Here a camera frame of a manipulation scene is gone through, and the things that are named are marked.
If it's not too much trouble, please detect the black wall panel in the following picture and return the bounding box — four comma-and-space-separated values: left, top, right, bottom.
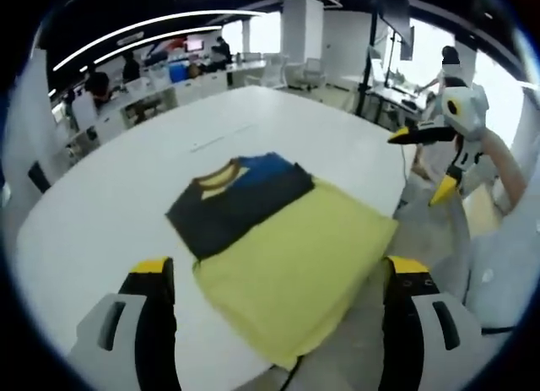
27, 160, 52, 193

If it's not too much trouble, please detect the white storage counter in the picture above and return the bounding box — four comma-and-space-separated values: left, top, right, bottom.
54, 68, 231, 155

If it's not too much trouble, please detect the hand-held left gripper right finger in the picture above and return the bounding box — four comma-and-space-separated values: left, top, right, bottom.
377, 255, 486, 391

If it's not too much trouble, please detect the thin black cable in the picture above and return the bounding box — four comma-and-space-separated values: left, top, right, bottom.
478, 323, 518, 335

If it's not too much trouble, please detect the blue storage box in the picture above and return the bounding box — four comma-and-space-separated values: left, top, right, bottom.
168, 63, 189, 84

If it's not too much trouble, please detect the white display screen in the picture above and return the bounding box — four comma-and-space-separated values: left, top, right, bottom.
370, 57, 386, 86

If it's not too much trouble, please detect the thin black stand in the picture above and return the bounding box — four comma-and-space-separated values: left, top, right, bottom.
389, 34, 401, 89

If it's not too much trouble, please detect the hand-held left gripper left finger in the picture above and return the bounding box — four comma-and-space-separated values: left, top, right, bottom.
69, 255, 182, 391

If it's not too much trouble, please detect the black stand pole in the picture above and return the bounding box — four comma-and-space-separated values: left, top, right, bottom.
355, 2, 379, 117

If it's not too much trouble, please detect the black power cable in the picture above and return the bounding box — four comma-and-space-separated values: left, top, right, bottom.
280, 355, 305, 391

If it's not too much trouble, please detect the white square pillar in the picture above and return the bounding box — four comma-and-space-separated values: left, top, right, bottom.
281, 0, 325, 86

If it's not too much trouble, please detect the large black monitor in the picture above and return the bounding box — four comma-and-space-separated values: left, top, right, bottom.
377, 0, 413, 37

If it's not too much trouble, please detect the white office chair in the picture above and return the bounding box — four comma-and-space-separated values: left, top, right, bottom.
297, 57, 324, 92
263, 55, 288, 88

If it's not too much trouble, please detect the small black monitor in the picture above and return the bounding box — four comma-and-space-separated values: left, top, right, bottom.
400, 25, 416, 62

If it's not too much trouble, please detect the person's white clothing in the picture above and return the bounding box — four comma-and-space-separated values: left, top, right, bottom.
434, 183, 540, 337

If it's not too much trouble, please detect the white desk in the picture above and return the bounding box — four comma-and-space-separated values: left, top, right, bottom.
370, 84, 431, 126

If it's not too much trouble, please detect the ceiling light strip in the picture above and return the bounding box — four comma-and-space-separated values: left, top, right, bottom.
51, 10, 267, 71
94, 25, 224, 65

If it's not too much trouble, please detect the yellow blue grey garment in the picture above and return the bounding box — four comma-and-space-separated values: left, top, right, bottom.
164, 152, 400, 371

